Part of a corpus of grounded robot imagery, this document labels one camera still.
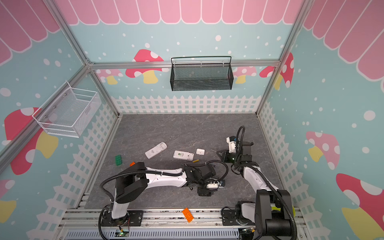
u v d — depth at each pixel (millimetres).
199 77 945
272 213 414
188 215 741
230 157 770
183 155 966
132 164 938
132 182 514
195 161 943
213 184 716
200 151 992
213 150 896
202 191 743
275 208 454
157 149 997
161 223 738
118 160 943
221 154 845
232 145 795
